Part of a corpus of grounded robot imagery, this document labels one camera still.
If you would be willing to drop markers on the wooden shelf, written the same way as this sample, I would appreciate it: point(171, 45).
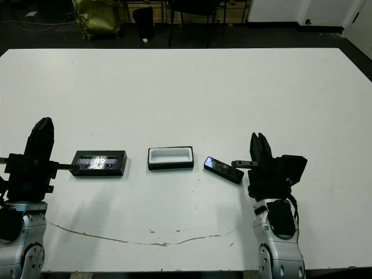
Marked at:
point(235, 11)

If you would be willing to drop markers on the black chair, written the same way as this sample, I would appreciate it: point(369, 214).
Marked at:
point(194, 7)

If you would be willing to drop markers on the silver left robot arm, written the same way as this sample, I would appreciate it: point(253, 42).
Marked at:
point(32, 232)

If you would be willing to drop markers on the glossy black box lid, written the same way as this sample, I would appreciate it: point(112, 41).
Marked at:
point(98, 162)

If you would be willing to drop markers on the yellow-green bag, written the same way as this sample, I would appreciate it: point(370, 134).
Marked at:
point(97, 17)

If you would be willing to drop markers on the black box base white insert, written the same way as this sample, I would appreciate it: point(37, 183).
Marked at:
point(170, 157)

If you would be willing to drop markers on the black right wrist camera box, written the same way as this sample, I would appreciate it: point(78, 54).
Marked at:
point(295, 168)

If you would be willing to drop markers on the slim black camera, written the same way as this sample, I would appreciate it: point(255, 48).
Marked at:
point(223, 170)

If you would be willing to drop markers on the white paper sheet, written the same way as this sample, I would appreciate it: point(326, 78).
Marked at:
point(31, 14)

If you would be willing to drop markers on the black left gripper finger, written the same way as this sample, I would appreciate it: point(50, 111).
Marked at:
point(36, 142)
point(48, 139)

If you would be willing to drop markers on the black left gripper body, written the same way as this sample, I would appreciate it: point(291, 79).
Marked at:
point(29, 180)

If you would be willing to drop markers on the white door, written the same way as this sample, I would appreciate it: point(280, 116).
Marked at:
point(361, 29)

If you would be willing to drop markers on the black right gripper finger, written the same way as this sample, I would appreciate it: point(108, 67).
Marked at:
point(255, 148)
point(265, 149)

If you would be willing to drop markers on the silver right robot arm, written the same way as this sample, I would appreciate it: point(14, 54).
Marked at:
point(279, 255)

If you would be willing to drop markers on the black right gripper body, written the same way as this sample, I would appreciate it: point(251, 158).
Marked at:
point(267, 180)

